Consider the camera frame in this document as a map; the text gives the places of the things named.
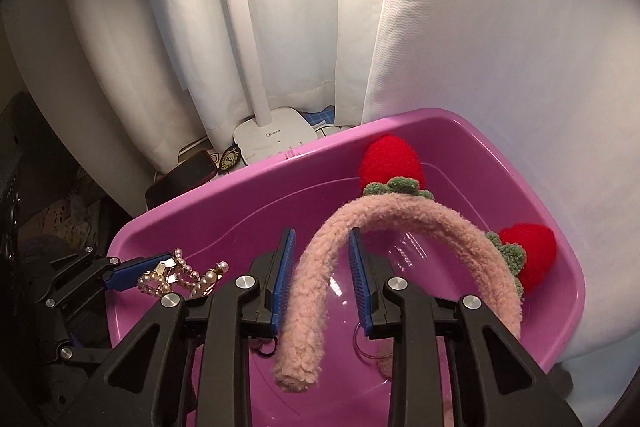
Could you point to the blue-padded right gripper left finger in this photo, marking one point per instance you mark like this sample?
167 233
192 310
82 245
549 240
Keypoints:
190 356

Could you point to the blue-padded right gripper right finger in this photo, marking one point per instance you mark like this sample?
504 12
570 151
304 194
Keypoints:
452 357

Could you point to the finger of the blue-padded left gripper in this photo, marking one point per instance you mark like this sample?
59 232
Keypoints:
140 271

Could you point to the pearl hair claw clip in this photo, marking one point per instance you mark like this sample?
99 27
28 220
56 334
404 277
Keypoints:
174 272

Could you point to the thin silver bangle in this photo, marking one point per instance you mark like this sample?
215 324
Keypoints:
374 350

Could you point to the pink fuzzy strawberry headband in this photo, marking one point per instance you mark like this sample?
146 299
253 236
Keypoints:
505 265

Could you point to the dark red smartphone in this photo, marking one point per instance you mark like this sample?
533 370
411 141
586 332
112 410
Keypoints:
191 173

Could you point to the black gold badge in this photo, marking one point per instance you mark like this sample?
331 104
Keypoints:
229 159

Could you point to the white desk lamp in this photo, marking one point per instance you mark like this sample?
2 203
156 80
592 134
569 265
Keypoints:
243 37

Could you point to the white curtain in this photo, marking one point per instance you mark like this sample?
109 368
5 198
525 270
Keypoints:
553 83

